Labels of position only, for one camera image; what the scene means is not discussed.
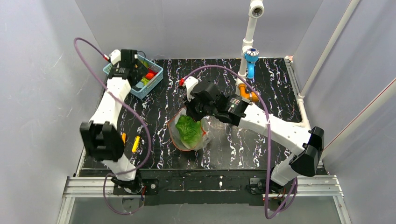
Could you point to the blue pipe fitting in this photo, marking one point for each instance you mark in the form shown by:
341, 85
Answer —
251, 56

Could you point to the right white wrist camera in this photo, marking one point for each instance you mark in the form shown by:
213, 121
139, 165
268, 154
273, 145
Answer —
188, 84

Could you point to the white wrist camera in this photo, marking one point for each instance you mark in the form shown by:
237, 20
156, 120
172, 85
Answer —
114, 57
188, 84

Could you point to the clear zip bag orange zipper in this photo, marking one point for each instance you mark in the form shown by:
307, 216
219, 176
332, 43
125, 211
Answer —
175, 137

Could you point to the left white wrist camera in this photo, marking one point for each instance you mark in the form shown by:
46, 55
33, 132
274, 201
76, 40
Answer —
114, 57

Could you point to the orange pipe fitting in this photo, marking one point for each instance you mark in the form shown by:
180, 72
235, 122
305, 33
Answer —
248, 95

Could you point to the red chili pepper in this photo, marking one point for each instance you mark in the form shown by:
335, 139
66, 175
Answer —
150, 75

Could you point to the blue plastic basket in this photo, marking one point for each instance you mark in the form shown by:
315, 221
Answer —
148, 85

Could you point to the green lettuce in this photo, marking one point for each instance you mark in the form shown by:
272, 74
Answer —
190, 131

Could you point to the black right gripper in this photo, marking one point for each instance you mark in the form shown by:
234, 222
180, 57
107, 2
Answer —
197, 109

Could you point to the green yellow mango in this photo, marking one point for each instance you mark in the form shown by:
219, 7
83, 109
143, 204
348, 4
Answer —
145, 63

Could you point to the aluminium rail frame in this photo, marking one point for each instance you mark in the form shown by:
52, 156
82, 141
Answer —
319, 185

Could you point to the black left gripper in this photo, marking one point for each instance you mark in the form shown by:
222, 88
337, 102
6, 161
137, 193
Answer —
136, 75

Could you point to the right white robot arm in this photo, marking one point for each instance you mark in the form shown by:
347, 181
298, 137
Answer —
306, 146

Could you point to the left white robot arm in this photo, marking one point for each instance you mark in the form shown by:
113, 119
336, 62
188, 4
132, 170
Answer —
101, 139

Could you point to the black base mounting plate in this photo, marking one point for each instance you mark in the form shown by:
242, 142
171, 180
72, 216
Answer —
201, 186

